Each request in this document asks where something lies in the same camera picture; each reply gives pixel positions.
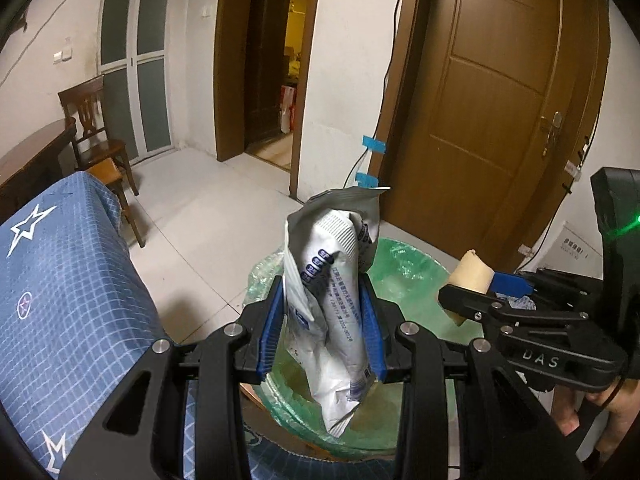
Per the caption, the wooden chair by door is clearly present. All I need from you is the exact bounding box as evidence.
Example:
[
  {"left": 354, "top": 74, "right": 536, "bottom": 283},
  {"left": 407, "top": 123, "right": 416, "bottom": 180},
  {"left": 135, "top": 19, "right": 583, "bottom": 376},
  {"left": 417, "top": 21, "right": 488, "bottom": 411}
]
[{"left": 56, "top": 74, "right": 141, "bottom": 198}]

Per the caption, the white wall cable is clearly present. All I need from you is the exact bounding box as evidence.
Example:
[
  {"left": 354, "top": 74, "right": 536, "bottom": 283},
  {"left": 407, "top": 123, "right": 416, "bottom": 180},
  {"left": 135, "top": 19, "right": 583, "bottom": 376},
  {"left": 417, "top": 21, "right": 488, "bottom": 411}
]
[{"left": 342, "top": 0, "right": 411, "bottom": 191}]

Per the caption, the beige paper roll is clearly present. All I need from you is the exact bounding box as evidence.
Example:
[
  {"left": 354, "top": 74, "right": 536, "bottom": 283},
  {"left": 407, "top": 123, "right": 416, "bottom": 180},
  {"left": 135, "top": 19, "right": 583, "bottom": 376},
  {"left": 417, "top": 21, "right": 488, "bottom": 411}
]
[{"left": 447, "top": 249, "right": 495, "bottom": 294}]

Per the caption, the brown wooden door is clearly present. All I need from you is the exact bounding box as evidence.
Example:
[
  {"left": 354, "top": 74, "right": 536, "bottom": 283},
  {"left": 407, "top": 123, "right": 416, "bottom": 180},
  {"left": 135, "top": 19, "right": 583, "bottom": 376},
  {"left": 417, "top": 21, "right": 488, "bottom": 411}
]
[{"left": 374, "top": 0, "right": 610, "bottom": 271}]

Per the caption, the blue tape strip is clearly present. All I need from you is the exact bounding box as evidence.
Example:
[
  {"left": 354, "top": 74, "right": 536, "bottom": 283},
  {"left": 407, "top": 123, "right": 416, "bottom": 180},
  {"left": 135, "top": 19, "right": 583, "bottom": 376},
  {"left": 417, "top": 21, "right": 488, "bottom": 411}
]
[
  {"left": 355, "top": 172, "right": 378, "bottom": 188},
  {"left": 362, "top": 136, "right": 386, "bottom": 154}
]

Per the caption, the glass panel door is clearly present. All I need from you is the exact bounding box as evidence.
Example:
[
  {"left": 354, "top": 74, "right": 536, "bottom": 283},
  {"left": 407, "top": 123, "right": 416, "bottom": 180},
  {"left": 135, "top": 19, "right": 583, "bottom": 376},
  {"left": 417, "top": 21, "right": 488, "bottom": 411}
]
[{"left": 99, "top": 0, "right": 172, "bottom": 162}]

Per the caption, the blue tape strip upper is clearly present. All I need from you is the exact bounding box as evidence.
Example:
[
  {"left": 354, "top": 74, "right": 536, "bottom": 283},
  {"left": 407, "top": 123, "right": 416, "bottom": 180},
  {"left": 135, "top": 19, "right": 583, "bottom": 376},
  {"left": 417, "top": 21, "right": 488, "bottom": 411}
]
[{"left": 362, "top": 136, "right": 386, "bottom": 154}]

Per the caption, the silver foil snack bag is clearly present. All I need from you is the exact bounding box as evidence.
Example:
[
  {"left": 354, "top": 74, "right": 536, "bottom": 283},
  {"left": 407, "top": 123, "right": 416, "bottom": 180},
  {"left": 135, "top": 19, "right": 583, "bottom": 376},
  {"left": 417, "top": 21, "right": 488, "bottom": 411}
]
[{"left": 283, "top": 186, "right": 386, "bottom": 438}]

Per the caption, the green lined trash bin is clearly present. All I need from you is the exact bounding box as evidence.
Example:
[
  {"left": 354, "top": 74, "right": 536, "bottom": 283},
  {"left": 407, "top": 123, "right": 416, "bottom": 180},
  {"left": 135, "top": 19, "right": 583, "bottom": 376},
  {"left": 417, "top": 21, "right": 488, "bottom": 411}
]
[{"left": 242, "top": 236, "right": 497, "bottom": 458}]

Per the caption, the wooden stool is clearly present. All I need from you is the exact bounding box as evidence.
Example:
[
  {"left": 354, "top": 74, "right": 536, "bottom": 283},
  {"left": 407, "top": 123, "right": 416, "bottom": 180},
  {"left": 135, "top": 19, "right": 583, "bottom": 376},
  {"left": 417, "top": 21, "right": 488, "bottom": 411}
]
[{"left": 87, "top": 158, "right": 145, "bottom": 248}]

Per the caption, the dark wooden dining table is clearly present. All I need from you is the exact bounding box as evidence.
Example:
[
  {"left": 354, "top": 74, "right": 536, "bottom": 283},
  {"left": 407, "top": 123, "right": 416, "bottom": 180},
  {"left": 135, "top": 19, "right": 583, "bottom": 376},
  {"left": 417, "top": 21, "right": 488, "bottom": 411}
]
[{"left": 0, "top": 119, "right": 77, "bottom": 222}]

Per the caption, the person's right hand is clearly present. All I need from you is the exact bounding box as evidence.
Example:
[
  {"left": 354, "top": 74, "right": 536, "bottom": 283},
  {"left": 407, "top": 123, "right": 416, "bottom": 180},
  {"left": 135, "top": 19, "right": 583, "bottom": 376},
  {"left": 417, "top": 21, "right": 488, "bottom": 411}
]
[{"left": 551, "top": 379, "right": 640, "bottom": 464}]

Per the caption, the blue star patterned tablecloth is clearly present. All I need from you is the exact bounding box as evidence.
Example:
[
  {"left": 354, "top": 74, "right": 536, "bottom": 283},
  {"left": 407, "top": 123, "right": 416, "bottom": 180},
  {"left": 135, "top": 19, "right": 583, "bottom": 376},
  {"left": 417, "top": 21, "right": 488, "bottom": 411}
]
[{"left": 0, "top": 171, "right": 321, "bottom": 480}]

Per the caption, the blue tape strip lower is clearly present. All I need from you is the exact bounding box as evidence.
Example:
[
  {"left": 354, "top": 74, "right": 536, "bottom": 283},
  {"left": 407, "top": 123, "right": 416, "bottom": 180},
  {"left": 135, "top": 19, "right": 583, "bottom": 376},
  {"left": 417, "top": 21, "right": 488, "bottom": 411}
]
[{"left": 355, "top": 172, "right": 378, "bottom": 188}]

